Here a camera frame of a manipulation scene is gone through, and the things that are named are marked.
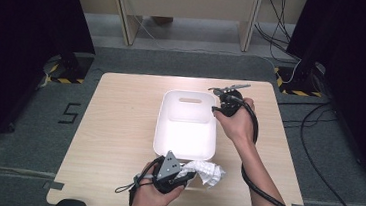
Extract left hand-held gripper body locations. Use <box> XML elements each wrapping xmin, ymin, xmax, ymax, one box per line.
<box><xmin>150</xmin><ymin>149</ymin><xmax>190</xmax><ymax>197</ymax></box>

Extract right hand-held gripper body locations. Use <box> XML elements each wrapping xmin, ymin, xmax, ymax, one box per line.
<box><xmin>214</xmin><ymin>81</ymin><xmax>252</xmax><ymax>120</ymax></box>

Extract white knitted cloth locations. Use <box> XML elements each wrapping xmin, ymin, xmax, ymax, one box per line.
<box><xmin>177</xmin><ymin>158</ymin><xmax>228</xmax><ymax>190</ymax></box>

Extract white plastic bin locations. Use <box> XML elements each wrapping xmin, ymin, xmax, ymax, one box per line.
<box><xmin>151</xmin><ymin>87</ymin><xmax>222</xmax><ymax>164</ymax></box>

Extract person's right hand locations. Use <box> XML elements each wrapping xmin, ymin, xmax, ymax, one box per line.
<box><xmin>211</xmin><ymin>95</ymin><xmax>262</xmax><ymax>148</ymax></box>

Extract person's left hand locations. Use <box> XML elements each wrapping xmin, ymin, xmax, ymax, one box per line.
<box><xmin>130</xmin><ymin>160</ymin><xmax>188</xmax><ymax>206</ymax></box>

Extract stand base with hazard tape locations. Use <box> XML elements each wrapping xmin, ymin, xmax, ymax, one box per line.
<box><xmin>43</xmin><ymin>50</ymin><xmax>96</xmax><ymax>87</ymax></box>
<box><xmin>271</xmin><ymin>65</ymin><xmax>325</xmax><ymax>99</ymax></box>

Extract beige wooden desk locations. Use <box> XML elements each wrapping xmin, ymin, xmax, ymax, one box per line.
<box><xmin>65</xmin><ymin>0</ymin><xmax>309</xmax><ymax>62</ymax></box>

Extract black curtain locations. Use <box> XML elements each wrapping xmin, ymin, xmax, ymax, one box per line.
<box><xmin>0</xmin><ymin>0</ymin><xmax>101</xmax><ymax>176</ymax></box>
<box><xmin>274</xmin><ymin>0</ymin><xmax>366</xmax><ymax>187</ymax></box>

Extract thick black gripper cable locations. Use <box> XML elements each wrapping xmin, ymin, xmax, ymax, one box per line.
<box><xmin>223</xmin><ymin>94</ymin><xmax>311</xmax><ymax>206</ymax></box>

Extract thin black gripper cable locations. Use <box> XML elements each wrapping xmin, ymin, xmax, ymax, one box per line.
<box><xmin>113</xmin><ymin>151</ymin><xmax>165</xmax><ymax>206</ymax></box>

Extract short black floor cable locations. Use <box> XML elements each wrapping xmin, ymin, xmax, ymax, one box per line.
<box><xmin>275</xmin><ymin>97</ymin><xmax>340</xmax><ymax>130</ymax></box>

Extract hanging black cables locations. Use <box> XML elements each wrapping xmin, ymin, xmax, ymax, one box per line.
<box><xmin>251</xmin><ymin>0</ymin><xmax>309</xmax><ymax>64</ymax></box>

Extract long black floor cable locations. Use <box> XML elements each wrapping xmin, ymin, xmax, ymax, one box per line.
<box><xmin>293</xmin><ymin>99</ymin><xmax>366</xmax><ymax>206</ymax></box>

